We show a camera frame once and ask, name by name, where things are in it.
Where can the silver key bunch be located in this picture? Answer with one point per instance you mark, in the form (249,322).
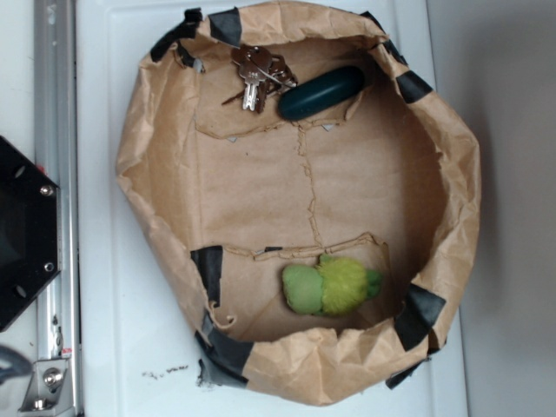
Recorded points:
(263,73)

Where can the green plush toy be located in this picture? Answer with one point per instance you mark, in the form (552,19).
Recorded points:
(335,287)

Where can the dark green oval case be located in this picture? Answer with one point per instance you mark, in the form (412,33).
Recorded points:
(320,93)

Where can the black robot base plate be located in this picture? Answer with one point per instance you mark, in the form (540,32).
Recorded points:
(29,233)

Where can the aluminium extrusion rail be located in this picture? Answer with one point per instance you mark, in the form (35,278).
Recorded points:
(58,306)

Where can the metal corner bracket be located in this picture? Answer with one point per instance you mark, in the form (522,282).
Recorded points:
(49,392)

